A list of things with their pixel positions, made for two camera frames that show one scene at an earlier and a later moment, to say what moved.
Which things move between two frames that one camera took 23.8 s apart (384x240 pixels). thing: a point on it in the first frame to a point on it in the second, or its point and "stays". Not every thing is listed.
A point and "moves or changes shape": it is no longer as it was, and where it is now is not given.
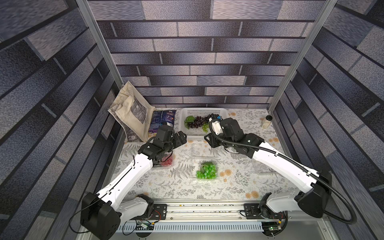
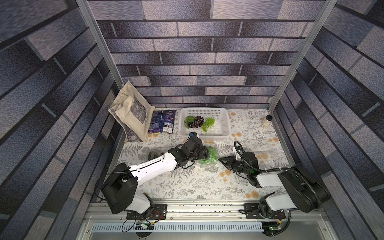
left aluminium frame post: x=90 y=19 stays
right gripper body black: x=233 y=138 to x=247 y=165
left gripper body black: x=177 y=142 to x=201 y=153
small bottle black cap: x=267 y=121 stays
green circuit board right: x=271 y=228 stays
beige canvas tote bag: x=133 y=111 stays
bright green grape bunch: x=207 y=172 to x=213 y=155
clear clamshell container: x=204 y=160 moves or changes shape
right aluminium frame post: x=326 y=10 stays
